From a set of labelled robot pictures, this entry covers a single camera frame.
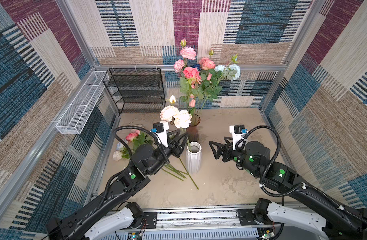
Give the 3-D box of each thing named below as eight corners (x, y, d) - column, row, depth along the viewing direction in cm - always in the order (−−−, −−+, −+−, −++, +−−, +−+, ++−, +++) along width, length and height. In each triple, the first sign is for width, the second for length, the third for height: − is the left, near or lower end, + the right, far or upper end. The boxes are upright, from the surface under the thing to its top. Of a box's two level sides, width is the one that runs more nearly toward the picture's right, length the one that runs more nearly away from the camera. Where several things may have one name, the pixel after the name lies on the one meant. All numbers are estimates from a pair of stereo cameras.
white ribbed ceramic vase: (186, 174, 90) (186, 155, 71) (186, 162, 94) (186, 141, 76) (199, 174, 89) (202, 155, 71) (198, 162, 94) (201, 141, 76)
